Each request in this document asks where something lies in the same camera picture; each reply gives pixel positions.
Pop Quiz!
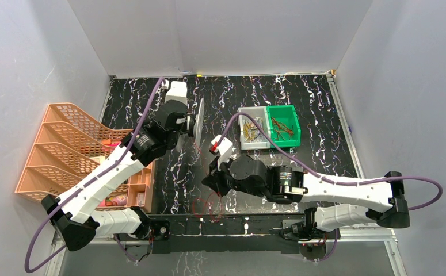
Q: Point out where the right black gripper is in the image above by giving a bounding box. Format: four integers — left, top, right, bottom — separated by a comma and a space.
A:
202, 154, 266, 198

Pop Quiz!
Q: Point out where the white perforated cable spool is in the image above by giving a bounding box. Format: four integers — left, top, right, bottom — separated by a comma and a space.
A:
176, 98, 205, 152

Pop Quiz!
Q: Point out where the red wire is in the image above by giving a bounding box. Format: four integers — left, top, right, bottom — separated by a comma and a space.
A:
190, 143, 224, 224

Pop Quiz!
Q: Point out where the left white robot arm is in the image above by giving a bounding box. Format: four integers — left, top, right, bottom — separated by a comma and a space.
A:
41, 100, 191, 251

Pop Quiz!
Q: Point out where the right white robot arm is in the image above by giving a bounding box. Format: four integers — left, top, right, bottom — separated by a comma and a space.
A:
201, 156, 410, 238

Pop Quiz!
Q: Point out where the white parts bin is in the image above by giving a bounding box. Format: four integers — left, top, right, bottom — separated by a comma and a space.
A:
238, 106, 271, 150

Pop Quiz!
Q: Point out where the green parts bin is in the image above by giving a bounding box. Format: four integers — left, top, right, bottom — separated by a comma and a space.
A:
266, 105, 301, 148

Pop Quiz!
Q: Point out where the pink marker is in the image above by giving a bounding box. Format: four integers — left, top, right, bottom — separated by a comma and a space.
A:
101, 139, 121, 147

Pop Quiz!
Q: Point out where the orange file organizer rack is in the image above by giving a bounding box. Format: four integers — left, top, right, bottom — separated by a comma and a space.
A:
15, 102, 155, 216

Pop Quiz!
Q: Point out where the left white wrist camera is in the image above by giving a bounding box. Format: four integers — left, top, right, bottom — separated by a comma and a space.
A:
161, 79, 188, 105

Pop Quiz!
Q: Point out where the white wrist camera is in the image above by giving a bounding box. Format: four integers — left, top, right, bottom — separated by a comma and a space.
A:
161, 79, 188, 105
209, 135, 233, 167

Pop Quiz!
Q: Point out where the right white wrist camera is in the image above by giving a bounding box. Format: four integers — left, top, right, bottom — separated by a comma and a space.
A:
209, 135, 233, 167

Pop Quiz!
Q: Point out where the yellow wires bundle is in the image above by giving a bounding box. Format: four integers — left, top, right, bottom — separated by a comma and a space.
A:
243, 117, 268, 143

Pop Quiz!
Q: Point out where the red wires bundle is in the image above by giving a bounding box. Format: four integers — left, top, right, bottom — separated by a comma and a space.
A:
271, 118, 295, 137

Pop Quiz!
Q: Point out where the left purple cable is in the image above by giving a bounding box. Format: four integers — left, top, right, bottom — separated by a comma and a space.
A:
24, 76, 168, 274

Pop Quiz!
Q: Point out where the aluminium frame rail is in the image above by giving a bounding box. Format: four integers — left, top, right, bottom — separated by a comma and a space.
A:
325, 76, 409, 276

